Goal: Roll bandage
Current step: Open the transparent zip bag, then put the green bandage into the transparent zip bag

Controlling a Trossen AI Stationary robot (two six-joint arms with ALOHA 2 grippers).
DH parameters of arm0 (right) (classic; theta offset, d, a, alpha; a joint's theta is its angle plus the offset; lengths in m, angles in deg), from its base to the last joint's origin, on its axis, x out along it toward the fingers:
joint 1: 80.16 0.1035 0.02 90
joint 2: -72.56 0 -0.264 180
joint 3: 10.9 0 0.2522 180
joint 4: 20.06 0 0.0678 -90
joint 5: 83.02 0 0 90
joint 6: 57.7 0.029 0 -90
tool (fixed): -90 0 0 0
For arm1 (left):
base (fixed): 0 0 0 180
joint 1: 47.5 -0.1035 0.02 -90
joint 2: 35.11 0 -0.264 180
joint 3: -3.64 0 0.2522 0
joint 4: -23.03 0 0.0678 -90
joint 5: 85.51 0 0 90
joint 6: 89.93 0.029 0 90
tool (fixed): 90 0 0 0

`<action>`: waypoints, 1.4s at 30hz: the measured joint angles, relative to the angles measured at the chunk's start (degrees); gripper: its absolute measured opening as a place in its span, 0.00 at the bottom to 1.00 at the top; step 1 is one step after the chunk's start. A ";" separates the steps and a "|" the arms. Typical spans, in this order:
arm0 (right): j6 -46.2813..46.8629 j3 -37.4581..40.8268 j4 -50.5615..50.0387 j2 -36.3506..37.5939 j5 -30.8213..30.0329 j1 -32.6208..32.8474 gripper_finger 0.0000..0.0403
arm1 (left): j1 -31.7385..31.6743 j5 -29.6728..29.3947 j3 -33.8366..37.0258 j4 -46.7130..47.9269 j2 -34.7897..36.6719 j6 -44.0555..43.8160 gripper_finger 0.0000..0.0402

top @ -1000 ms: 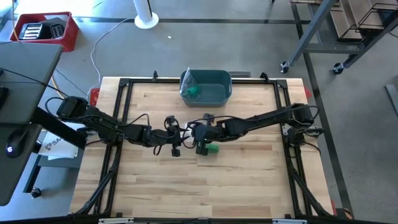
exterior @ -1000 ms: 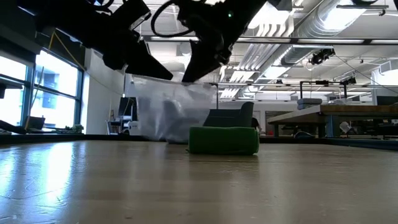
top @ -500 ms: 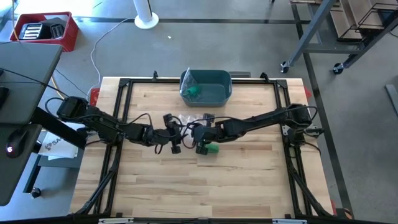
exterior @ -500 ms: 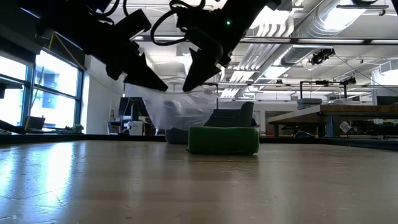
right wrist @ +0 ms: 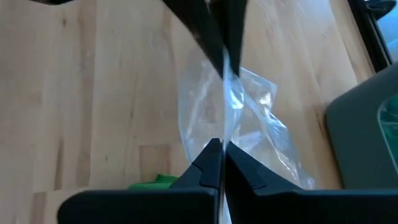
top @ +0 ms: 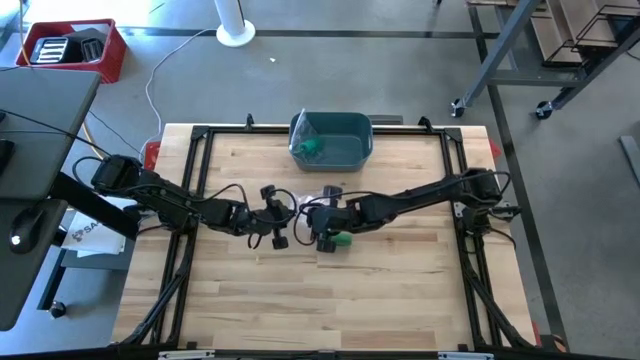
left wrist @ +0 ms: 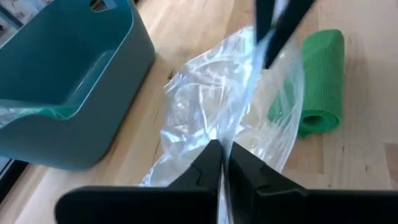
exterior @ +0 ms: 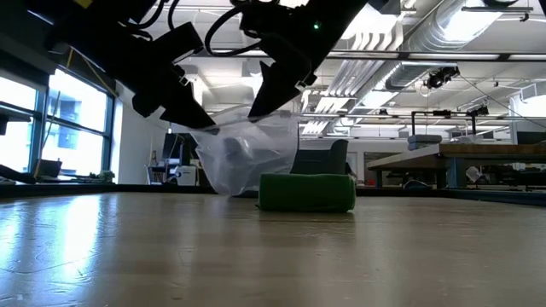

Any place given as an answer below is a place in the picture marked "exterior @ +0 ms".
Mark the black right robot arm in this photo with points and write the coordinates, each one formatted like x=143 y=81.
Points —
x=341 y=13

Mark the silver ventilation duct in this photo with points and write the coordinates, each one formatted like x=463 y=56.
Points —
x=426 y=34

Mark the black metal table frame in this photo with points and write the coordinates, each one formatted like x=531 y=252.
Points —
x=469 y=195

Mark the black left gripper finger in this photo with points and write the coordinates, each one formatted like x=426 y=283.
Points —
x=187 y=111

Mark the wooden workbench with blue legs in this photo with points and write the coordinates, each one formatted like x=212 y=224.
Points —
x=469 y=153

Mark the white computer tower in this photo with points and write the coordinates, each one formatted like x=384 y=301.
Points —
x=187 y=175

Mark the dark open laptop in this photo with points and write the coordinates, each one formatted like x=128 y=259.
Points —
x=48 y=168

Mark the window with dark frame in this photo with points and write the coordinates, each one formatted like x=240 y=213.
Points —
x=72 y=119

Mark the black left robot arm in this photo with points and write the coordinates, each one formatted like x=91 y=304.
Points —
x=102 y=30

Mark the black metal stand frame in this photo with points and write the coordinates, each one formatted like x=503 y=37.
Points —
x=443 y=113

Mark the teal plastic bin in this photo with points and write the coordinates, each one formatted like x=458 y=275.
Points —
x=324 y=160

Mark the long ceiling light strip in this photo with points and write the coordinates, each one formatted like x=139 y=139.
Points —
x=426 y=56

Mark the black ceiling camera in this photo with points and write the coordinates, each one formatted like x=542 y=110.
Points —
x=441 y=77

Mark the clear plastic bag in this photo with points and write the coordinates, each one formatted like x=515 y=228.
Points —
x=243 y=158

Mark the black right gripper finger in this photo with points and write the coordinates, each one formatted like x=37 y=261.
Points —
x=277 y=89

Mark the stacked grey cushions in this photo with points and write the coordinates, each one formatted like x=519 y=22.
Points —
x=424 y=142

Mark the dark green elastic bandage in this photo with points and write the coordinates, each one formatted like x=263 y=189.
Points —
x=307 y=192

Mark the black computer monitor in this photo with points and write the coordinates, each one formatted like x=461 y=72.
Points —
x=532 y=137
x=179 y=147

